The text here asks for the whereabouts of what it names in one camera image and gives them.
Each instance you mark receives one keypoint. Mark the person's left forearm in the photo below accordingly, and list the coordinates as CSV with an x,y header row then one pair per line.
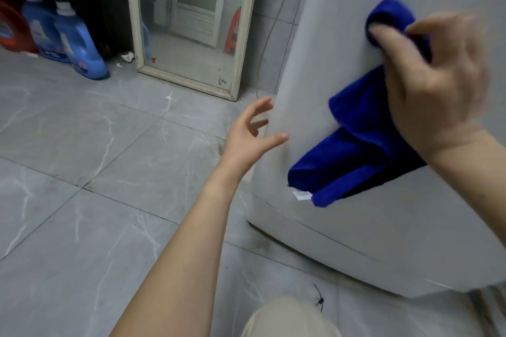
x,y
178,261

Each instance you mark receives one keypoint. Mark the person's right fingers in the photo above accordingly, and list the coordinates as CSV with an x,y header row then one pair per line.
x,y
395,42

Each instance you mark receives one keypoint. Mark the person's beige trouser leg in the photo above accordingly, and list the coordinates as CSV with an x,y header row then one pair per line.
x,y
288,321

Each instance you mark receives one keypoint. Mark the white washing machine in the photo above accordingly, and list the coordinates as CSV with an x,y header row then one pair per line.
x,y
336,52

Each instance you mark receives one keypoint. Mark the person's right hand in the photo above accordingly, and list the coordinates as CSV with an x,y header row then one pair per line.
x,y
435,88

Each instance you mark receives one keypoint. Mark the blue detergent bottle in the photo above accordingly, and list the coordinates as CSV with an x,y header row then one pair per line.
x,y
81,46
39,28

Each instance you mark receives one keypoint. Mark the person's left hand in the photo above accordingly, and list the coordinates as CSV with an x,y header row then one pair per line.
x,y
237,147

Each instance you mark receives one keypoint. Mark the red detergent bottle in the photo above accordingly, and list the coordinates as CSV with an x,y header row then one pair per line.
x,y
14,30

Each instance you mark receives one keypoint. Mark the person's left thumb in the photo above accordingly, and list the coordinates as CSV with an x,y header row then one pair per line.
x,y
274,139

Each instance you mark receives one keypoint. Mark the white paper scrap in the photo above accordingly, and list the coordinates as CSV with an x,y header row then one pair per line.
x,y
127,57

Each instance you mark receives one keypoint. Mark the white framed mirror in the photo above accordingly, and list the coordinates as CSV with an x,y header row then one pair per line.
x,y
197,52

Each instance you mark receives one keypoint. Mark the person's right forearm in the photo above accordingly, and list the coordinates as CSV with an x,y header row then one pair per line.
x,y
474,175

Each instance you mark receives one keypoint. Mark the blue microfibre cloth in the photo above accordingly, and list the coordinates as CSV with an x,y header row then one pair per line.
x,y
355,135

